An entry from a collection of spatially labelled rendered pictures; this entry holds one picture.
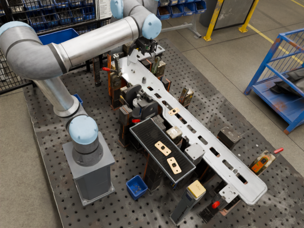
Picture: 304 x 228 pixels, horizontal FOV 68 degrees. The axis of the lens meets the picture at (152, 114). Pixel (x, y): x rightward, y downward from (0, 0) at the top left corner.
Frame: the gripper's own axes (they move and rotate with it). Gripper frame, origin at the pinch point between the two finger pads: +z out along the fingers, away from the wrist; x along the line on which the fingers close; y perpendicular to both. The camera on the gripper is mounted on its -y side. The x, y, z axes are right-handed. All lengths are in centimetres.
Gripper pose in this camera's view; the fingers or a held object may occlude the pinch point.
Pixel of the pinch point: (139, 60)
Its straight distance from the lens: 116.4
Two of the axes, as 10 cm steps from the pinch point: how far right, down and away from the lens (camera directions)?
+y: 6.1, 6.5, -4.5
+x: 7.8, -4.1, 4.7
